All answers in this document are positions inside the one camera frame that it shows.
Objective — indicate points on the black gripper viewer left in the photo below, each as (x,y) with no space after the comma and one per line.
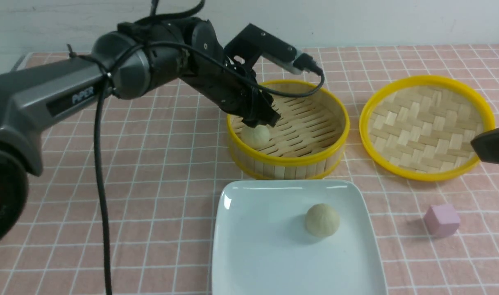
(230,94)

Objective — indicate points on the steamed bun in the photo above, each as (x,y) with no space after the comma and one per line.
(256,138)
(322,220)

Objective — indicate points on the black robot arm viewer right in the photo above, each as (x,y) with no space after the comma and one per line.
(486,144)

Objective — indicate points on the white square plate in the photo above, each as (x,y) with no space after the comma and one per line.
(261,246)

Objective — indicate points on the yellow rimmed bamboo steamer basket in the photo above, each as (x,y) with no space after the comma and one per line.
(308,142)

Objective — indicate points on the pink checkered tablecloth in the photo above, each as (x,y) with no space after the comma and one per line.
(165,163)

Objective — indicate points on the yellow rimmed woven steamer lid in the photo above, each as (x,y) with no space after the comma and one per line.
(421,127)

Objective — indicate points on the pink cube block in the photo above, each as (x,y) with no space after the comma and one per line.
(442,220)

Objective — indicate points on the wrist camera viewer left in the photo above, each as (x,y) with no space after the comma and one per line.
(253,43)

